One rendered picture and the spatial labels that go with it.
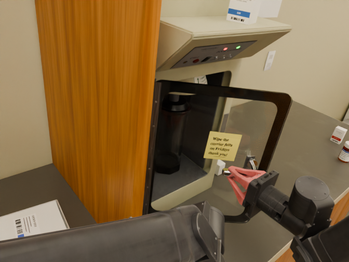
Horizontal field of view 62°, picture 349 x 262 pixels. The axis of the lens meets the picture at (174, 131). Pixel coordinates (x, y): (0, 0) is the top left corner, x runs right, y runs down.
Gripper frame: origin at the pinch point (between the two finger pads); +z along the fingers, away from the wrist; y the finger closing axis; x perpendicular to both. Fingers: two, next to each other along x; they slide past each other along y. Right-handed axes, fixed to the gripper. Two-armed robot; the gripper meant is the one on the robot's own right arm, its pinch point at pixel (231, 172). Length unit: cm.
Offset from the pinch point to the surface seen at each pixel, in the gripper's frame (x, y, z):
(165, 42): 13.6, 27.5, 12.6
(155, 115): 11.9, 10.9, 15.2
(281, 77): -130, -18, 59
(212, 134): 1.4, 7.3, 6.6
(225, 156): -1.8, 1.4, 3.9
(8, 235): 42, -22, 30
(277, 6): -100, 26, 59
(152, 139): 12.0, 4.4, 15.3
